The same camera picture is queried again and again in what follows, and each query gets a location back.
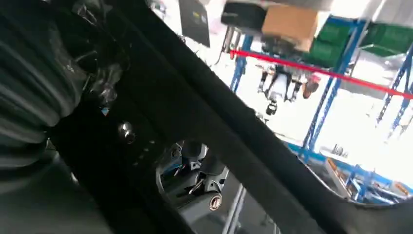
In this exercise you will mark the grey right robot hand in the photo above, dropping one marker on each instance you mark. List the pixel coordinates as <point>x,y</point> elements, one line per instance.
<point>96,168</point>

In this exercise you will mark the black flat panel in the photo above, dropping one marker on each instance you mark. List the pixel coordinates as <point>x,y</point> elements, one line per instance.
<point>194,21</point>

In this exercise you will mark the blue steel shelf rack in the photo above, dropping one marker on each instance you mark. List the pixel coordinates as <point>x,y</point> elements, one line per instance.
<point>343,61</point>
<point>240,64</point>

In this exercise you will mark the humanoid robot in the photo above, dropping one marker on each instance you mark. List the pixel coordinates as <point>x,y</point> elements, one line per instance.
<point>279,87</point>

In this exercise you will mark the brown cardboard box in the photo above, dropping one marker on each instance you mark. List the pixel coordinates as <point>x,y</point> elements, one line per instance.
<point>290,24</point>

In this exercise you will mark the red barrier tape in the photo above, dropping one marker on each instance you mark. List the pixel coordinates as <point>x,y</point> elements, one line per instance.
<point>322,71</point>

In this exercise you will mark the green plastic crate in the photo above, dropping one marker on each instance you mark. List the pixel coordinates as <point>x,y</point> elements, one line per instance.
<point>390,40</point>
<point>329,45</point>

